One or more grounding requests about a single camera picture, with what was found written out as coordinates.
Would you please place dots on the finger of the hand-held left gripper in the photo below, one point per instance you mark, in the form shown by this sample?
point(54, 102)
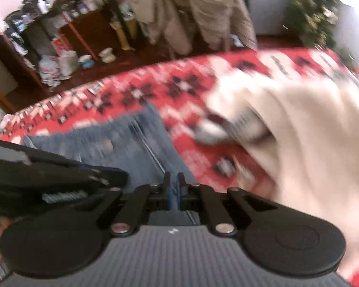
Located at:
point(110, 178)
point(56, 163)

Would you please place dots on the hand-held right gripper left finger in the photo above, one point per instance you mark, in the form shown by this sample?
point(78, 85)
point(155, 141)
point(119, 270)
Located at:
point(168, 194)

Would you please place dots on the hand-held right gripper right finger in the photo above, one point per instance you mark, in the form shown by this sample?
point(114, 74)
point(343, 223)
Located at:
point(180, 194)

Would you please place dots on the blue denim jeans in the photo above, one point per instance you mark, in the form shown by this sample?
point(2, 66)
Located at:
point(131, 143)

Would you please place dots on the white striped sweater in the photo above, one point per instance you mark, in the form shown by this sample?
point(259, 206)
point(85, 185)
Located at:
point(311, 143)

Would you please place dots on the white plastic bag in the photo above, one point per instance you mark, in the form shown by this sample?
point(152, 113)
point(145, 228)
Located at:
point(56, 67)

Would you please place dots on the blue pet bowl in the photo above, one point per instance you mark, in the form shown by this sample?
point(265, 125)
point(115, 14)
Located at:
point(86, 62)

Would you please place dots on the red patterned blanket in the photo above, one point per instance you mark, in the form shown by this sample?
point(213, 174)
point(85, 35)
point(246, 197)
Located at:
point(179, 86)

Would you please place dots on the red carton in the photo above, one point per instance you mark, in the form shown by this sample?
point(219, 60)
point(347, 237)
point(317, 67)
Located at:
point(61, 44)

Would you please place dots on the white pet bowl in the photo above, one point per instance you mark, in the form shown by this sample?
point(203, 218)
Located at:
point(107, 55)

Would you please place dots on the yellow paper bag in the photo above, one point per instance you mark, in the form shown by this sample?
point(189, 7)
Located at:
point(125, 34)

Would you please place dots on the cluttered shelf rack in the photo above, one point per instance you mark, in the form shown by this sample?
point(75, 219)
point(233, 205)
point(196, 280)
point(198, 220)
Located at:
point(27, 15)

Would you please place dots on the beige jacket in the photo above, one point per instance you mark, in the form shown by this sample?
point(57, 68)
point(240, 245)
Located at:
point(203, 12)

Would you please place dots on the grey refrigerator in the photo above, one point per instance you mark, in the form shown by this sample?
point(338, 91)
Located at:
point(266, 3)

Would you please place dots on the small Christmas tree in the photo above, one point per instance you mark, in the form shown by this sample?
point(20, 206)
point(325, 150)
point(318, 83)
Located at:
point(311, 15)

